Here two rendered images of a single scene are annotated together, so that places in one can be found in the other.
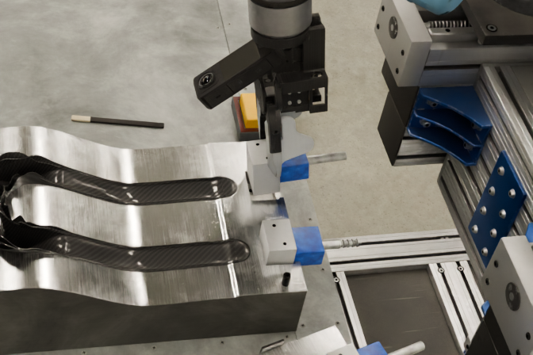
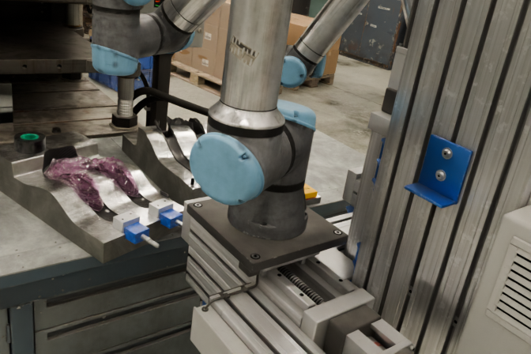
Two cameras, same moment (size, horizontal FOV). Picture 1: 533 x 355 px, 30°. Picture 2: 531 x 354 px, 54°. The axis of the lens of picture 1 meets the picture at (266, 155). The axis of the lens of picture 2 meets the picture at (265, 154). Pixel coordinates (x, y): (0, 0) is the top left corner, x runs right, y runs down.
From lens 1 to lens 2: 145 cm
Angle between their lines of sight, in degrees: 61
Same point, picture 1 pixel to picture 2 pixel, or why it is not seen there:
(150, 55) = (310, 172)
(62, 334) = (145, 163)
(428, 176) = not seen: outside the picture
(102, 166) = not seen: hidden behind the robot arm
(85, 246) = (175, 144)
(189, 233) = not seen: hidden behind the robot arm
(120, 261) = (177, 156)
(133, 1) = (337, 166)
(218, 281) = (182, 172)
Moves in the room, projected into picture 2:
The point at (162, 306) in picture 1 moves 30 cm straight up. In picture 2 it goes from (163, 166) to (171, 65)
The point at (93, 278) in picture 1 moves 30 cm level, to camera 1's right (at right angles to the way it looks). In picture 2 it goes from (160, 146) to (174, 190)
